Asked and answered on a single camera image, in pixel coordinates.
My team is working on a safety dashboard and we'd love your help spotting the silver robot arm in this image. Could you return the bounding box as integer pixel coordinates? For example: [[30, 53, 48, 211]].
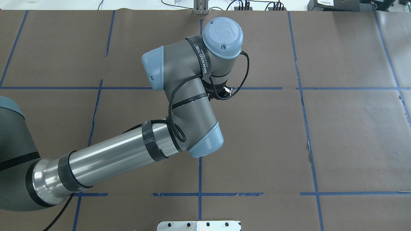
[[1, 17, 246, 211]]

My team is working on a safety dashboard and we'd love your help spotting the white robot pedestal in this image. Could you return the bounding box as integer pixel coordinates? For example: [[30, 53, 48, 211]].
[[157, 220, 242, 231]]

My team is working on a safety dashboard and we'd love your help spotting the brown paper table cover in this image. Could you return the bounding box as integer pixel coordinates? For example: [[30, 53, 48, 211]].
[[1, 9, 411, 231]]

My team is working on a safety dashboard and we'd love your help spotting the aluminium frame post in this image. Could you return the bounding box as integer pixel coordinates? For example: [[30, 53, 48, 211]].
[[193, 0, 210, 15]]

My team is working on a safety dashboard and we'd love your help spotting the black box on table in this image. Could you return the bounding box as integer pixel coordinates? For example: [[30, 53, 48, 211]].
[[307, 0, 374, 12]]

